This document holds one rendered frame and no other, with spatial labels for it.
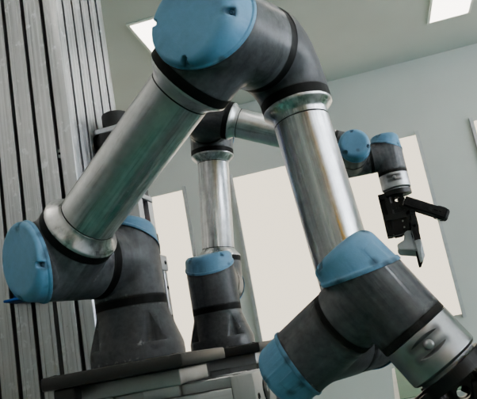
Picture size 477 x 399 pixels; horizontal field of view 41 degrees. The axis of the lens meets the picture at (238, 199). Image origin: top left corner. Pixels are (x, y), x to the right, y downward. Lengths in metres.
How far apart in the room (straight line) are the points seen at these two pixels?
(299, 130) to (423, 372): 0.35
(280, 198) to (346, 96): 1.13
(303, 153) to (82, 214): 0.31
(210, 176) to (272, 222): 4.14
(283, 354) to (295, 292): 5.04
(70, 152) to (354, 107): 4.84
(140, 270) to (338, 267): 0.46
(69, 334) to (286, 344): 0.66
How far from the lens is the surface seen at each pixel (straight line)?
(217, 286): 1.48
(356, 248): 0.63
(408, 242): 1.62
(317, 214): 0.79
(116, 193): 0.86
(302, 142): 0.82
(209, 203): 1.67
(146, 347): 0.99
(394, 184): 1.67
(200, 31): 0.74
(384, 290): 0.62
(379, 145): 1.70
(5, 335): 1.33
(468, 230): 5.75
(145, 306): 1.01
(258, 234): 5.82
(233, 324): 1.48
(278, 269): 5.75
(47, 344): 1.28
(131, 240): 1.02
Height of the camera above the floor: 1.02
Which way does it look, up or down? 13 degrees up
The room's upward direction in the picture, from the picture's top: 10 degrees counter-clockwise
